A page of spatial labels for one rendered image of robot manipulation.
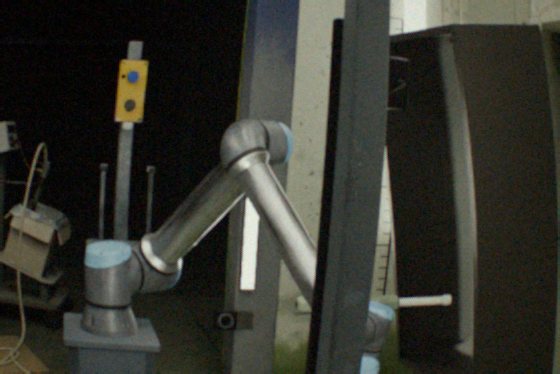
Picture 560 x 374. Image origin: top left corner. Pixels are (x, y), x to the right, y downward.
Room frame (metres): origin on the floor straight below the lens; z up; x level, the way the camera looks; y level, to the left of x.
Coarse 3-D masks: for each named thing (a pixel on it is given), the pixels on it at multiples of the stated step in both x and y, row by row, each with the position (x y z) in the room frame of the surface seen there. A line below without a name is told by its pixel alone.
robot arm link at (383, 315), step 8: (376, 304) 1.71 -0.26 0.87; (376, 312) 1.66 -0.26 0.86; (384, 312) 1.66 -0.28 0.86; (392, 312) 1.68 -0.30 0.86; (376, 320) 1.64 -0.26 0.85; (384, 320) 1.66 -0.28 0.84; (392, 320) 1.68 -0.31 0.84; (376, 328) 1.63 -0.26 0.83; (384, 328) 1.66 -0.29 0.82; (376, 336) 1.63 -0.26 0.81; (384, 336) 1.68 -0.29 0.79; (368, 344) 1.67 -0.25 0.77; (376, 344) 1.67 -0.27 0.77; (368, 352) 1.67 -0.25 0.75; (376, 352) 1.68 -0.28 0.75
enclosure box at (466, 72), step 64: (448, 64) 2.50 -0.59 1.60; (512, 64) 1.90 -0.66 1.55; (448, 128) 2.51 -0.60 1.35; (512, 128) 1.90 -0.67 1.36; (448, 192) 2.52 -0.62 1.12; (512, 192) 1.91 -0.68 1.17; (448, 256) 2.53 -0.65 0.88; (512, 256) 1.92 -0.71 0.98; (448, 320) 2.55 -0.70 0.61; (512, 320) 1.93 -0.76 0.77
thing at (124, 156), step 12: (132, 48) 2.87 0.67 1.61; (120, 132) 2.87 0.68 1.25; (132, 132) 2.88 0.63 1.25; (120, 144) 2.86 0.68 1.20; (120, 156) 2.86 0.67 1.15; (120, 168) 2.87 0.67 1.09; (120, 180) 2.87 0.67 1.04; (120, 192) 2.87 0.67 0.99; (120, 204) 2.87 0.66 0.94; (120, 216) 2.87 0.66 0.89; (120, 228) 2.87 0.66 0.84; (120, 240) 2.87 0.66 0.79
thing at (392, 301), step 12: (300, 300) 1.98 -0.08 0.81; (372, 300) 2.00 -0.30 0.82; (384, 300) 2.00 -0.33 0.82; (396, 300) 2.01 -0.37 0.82; (408, 300) 2.03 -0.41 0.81; (420, 300) 2.03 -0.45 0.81; (432, 300) 2.03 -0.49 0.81; (444, 300) 2.03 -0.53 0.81; (300, 312) 1.99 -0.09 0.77; (396, 312) 2.02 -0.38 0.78
